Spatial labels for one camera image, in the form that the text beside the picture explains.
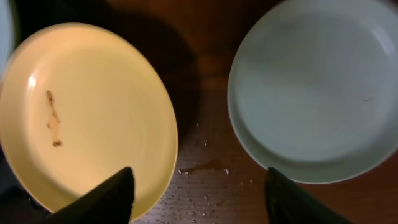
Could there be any yellow plate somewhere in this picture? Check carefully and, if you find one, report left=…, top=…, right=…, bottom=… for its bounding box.
left=1, top=23, right=178, bottom=221

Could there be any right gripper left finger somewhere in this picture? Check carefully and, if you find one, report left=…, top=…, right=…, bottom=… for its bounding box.
left=43, top=167, right=134, bottom=224

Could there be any light blue plate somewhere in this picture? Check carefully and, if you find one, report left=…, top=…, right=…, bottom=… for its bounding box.
left=0, top=0, right=17, bottom=73
left=228, top=0, right=397, bottom=184

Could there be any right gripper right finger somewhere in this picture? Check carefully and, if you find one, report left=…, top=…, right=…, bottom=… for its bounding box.
left=264, top=167, right=352, bottom=224

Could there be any black round tray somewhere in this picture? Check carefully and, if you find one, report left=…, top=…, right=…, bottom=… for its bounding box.
left=1, top=2, right=49, bottom=223

